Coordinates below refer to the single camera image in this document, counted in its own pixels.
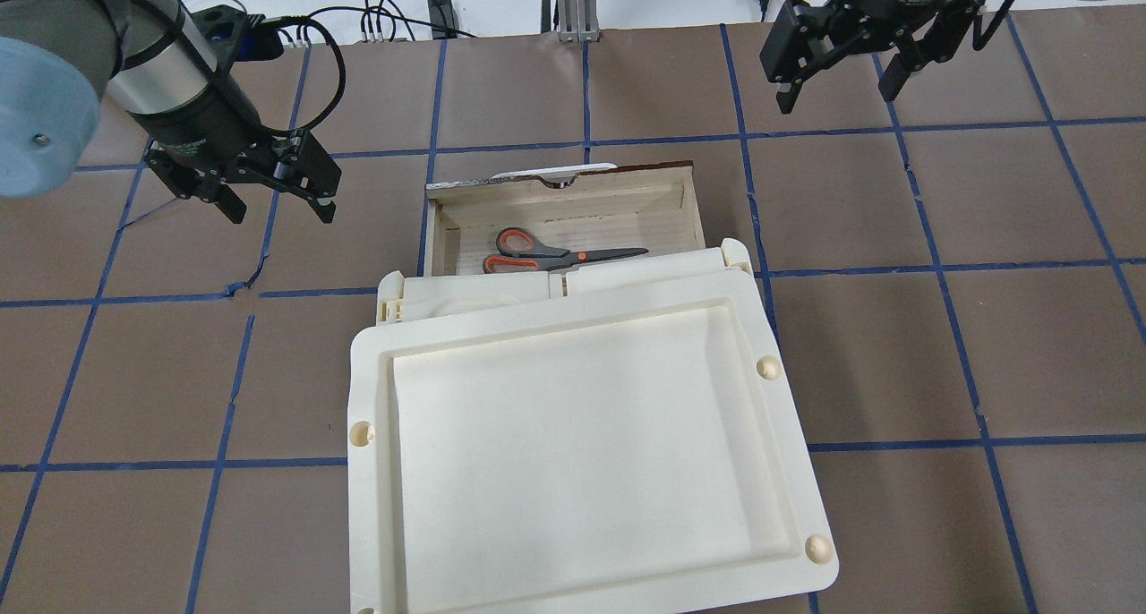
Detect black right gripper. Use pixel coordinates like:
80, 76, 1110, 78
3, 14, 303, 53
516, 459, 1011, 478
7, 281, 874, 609
760, 0, 979, 115

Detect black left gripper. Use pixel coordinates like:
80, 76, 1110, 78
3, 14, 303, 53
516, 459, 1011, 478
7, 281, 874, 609
143, 104, 342, 225

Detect light wooden drawer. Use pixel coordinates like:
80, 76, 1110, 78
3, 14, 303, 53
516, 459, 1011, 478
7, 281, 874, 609
421, 162, 706, 276

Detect grey orange handled scissors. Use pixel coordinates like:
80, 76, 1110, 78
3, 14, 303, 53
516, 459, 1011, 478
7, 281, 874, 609
482, 227, 647, 274

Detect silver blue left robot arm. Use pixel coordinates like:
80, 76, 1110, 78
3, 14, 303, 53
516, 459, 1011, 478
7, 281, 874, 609
1, 0, 346, 225

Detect black power adapter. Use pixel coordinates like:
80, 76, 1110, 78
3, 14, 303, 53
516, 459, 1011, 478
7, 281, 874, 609
427, 0, 461, 39

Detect cream plastic tray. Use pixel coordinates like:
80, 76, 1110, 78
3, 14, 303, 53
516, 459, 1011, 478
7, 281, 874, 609
346, 239, 840, 613

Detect aluminium frame post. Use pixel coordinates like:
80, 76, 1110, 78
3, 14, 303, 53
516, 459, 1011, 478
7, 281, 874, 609
555, 0, 601, 44

